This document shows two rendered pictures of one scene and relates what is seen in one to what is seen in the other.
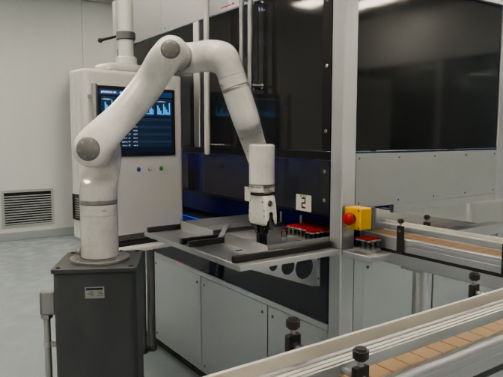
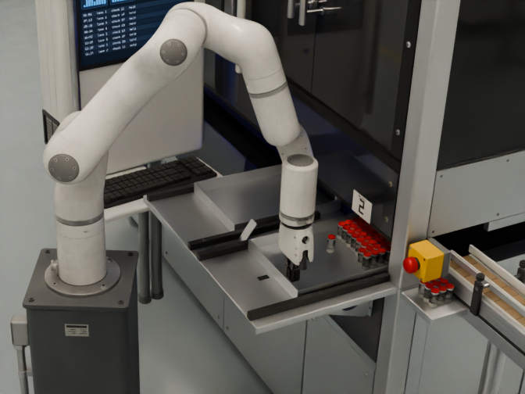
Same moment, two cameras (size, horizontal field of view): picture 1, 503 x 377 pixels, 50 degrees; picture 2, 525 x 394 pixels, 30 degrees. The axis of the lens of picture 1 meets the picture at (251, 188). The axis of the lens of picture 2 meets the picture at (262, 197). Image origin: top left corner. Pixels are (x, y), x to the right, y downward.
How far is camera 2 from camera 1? 106 cm
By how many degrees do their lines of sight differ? 24
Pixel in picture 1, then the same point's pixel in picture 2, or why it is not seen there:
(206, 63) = (226, 55)
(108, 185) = (91, 198)
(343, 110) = (423, 120)
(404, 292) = not seen: hidden behind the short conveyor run
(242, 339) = not seen: hidden behind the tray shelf
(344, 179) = (414, 206)
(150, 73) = (145, 73)
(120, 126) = (105, 134)
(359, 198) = (435, 225)
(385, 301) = (461, 336)
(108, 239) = (93, 263)
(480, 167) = not seen: outside the picture
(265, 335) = (302, 334)
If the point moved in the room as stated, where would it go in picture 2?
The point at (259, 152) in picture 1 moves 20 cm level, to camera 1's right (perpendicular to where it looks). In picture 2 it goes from (294, 178) to (381, 187)
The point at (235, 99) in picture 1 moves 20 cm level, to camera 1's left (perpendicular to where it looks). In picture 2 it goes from (264, 110) to (176, 102)
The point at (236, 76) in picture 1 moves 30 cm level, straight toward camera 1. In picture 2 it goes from (268, 80) to (255, 140)
